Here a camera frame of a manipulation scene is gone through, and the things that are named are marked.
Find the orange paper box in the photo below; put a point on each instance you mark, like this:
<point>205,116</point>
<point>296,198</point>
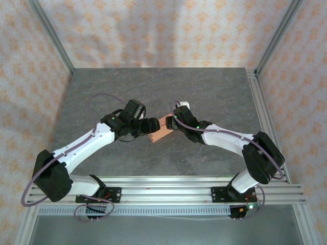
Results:
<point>159,134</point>

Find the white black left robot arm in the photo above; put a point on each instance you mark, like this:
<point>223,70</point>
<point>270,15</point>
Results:
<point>84,143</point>

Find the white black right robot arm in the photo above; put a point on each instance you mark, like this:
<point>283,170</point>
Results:
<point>222,137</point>

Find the small circuit board with LED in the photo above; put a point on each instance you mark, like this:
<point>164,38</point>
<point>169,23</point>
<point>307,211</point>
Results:
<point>253,206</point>

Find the grey metal lower panel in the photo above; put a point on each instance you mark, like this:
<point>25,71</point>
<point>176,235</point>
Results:
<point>166,232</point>

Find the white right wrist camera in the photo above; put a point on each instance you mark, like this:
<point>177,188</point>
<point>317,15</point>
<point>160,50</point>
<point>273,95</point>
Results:
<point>184,104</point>

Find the aluminium mounting rail beam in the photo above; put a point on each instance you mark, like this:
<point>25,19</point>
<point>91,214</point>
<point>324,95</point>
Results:
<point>166,191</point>

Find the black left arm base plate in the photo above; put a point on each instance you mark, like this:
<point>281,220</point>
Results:
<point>115,191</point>

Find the aluminium side rail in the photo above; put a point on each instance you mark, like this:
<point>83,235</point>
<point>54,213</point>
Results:
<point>260,107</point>

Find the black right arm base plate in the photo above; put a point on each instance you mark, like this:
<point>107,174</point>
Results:
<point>217,194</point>

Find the aluminium frame post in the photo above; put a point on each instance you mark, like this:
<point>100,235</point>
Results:
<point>278,35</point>
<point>51,35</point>

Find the aluminium frame leg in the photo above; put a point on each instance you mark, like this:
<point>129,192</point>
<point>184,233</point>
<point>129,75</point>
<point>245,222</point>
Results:
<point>302,227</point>
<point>25,227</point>

